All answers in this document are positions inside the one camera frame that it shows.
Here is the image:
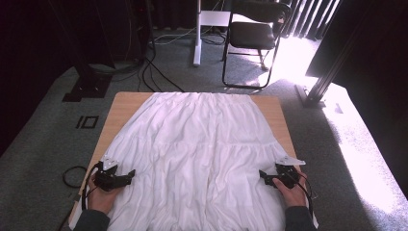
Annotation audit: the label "black stand with base plate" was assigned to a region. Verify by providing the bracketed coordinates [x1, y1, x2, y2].
[47, 0, 114, 103]

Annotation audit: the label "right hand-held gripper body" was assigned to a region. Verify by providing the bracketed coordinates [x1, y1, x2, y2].
[271, 155, 306, 190]

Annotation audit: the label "aluminium profile stand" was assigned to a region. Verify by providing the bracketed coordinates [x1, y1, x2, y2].
[293, 0, 373, 109]

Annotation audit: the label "black cable loop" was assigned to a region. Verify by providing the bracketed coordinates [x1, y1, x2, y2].
[62, 165, 89, 189]

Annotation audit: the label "hand-held gripper cable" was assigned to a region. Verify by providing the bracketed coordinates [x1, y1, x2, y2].
[81, 161, 103, 212]
[287, 170, 315, 219]

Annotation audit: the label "black folding chair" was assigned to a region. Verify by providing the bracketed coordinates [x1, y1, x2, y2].
[221, 0, 293, 90]

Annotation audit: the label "white skirt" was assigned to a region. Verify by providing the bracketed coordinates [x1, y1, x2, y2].
[68, 91, 319, 231]

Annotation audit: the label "white desk leg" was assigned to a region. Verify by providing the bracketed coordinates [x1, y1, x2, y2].
[192, 0, 233, 67]

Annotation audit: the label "left hand-held gripper cable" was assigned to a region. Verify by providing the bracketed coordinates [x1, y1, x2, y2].
[81, 161, 103, 212]

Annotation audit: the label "black floor cables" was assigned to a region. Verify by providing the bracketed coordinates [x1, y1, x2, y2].
[137, 28, 187, 94]

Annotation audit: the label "person's right hand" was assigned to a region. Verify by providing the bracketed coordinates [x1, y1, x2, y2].
[272, 170, 308, 209]

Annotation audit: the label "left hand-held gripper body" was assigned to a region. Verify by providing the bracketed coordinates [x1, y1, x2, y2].
[92, 155, 122, 193]

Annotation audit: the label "vertical window blinds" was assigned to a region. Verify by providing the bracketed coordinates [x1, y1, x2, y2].
[281, 0, 342, 41]

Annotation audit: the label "white floor cable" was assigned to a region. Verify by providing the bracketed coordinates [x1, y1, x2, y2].
[153, 26, 198, 46]

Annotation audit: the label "person's left hand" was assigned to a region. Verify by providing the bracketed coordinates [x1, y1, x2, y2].
[86, 175, 125, 216]

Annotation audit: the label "right hand-held gripper cable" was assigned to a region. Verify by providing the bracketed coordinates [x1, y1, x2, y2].
[287, 170, 315, 219]

